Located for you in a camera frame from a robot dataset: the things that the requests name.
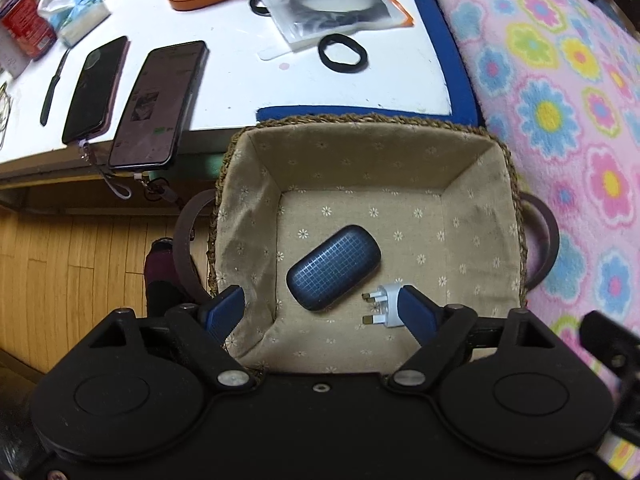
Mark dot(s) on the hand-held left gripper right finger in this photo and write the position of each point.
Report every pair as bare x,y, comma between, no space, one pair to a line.
417,312

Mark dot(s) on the smartphone in purple case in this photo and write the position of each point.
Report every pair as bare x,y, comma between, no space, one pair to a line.
95,90

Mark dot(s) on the white plug adapter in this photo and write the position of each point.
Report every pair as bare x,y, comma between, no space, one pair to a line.
392,305

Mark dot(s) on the woven basket with fabric liner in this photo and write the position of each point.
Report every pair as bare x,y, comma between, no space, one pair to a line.
360,175

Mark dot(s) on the black pen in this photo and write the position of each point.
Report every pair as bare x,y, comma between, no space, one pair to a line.
50,95

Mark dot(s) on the pink floral blanket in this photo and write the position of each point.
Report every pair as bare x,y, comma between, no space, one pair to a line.
550,85

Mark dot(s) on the tissue pack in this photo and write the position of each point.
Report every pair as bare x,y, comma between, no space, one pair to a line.
82,17

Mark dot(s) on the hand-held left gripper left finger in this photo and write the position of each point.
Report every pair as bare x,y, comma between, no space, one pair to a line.
225,310

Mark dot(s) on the red can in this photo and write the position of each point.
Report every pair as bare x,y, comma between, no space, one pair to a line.
27,20

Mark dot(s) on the black smartphone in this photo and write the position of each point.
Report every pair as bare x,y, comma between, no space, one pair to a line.
155,105

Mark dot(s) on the clear plastic bag with band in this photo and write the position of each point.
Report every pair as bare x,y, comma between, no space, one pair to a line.
340,5

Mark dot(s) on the person's foot in dark sock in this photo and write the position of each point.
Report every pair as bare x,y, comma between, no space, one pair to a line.
160,270

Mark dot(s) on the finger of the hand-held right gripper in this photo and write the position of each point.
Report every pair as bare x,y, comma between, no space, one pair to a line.
622,360

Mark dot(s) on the blue grid-pattern case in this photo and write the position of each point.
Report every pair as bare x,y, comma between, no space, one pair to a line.
332,267

